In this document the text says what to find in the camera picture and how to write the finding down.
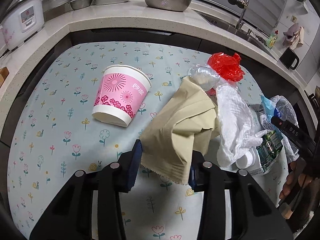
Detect small steel bowl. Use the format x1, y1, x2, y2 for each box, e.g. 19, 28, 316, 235
69, 0, 93, 10

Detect hanging dish cloths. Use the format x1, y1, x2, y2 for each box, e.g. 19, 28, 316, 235
283, 23, 304, 50

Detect red plastic bag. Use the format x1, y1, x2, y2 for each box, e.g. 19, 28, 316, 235
207, 52, 245, 82

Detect trash bin with clear liner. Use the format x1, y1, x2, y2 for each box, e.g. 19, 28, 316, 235
271, 95, 299, 164

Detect stainless steel sink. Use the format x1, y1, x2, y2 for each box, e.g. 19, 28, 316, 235
195, 10, 275, 59

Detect white plastic bag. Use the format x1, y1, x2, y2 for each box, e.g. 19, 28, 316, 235
216, 85, 263, 167

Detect floral tablecloth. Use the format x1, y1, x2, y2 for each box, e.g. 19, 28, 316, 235
8, 42, 209, 239

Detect chrome faucet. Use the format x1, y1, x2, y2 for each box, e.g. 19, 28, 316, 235
227, 0, 250, 30

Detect green printed wrapper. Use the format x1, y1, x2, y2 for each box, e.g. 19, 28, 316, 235
246, 131, 283, 176

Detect blue and white wrapper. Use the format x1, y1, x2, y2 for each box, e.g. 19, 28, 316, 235
259, 95, 281, 133

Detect pink paper cup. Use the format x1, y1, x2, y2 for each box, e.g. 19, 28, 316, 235
92, 64, 151, 127

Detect dark scouring pad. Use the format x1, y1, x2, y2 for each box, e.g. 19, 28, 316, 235
255, 35, 266, 44

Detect person's right hand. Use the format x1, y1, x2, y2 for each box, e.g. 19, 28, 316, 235
279, 158, 313, 200

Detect stacked steel pots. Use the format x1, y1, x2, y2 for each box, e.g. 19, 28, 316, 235
42, 0, 73, 22

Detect white rice cooker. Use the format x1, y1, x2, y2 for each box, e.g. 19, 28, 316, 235
1, 0, 44, 51

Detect black electric kettle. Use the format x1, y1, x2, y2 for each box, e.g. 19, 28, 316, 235
279, 48, 300, 70

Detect green dish soap bottle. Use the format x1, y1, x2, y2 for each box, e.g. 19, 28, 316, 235
266, 30, 278, 49

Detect beige paper napkin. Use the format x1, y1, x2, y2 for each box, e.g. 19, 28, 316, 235
140, 76, 219, 185

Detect clear plastic bag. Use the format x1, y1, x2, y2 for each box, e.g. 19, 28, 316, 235
187, 64, 221, 92

